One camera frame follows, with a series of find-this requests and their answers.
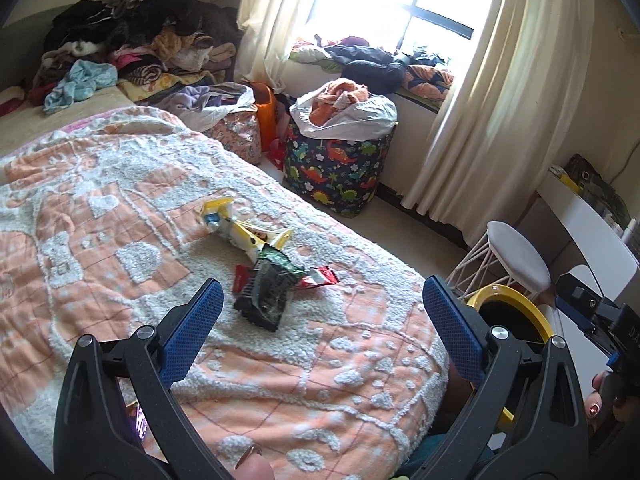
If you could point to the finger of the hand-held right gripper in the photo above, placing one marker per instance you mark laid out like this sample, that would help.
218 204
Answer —
575 315

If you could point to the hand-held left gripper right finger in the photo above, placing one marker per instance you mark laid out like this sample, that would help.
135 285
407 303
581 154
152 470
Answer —
455 330

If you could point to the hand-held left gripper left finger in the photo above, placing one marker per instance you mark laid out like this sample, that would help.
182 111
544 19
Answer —
192 330

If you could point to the yellow trash bin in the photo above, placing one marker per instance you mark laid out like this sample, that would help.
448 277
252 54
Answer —
510 310

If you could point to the dark green snack wrapper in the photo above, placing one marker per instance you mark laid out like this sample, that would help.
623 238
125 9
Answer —
267 285

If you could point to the person's right hand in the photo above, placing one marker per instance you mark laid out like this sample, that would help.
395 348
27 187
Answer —
595 405

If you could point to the person's left hand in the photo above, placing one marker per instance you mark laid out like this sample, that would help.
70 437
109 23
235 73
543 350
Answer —
255 470

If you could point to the white stool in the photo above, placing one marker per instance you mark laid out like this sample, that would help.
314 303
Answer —
515 255

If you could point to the white desk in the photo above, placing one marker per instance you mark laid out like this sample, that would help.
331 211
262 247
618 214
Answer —
575 210

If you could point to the purple foil snack wrapper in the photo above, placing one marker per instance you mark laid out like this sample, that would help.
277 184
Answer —
139 422

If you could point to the yellow and white wrapper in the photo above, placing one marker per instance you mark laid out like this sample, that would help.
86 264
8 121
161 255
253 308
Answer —
240 232

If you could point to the dark items on desk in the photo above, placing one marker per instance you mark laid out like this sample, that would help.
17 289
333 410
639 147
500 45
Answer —
600 190

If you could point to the red snack wrapper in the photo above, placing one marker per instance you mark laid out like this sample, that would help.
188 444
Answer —
320 276

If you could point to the orange and white blanket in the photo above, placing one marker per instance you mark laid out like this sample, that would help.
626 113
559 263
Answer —
100 210

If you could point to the floral storage bin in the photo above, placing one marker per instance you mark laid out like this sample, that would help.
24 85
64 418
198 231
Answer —
240 137

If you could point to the dinosaur print storage bin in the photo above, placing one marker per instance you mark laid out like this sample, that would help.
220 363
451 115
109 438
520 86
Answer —
335 170

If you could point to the long cream curtain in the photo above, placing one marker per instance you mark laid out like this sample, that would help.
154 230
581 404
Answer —
490 110

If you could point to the orange bag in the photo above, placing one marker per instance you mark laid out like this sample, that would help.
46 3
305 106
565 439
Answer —
263 115

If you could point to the white plastic bag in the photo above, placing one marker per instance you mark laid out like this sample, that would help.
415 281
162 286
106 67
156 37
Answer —
370 115

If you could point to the purple cloth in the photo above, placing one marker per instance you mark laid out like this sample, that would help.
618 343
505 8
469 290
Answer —
195 97

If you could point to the orange towel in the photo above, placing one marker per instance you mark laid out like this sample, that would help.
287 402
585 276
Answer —
335 97

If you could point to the light blue cloth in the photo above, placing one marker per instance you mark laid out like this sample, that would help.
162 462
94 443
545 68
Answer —
80 82

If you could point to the clothes on windowsill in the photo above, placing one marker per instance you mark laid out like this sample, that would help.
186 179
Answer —
370 65

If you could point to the pile of clothes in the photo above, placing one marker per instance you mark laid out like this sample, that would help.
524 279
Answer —
150 25

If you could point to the short cream curtain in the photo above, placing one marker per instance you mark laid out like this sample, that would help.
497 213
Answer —
270 20

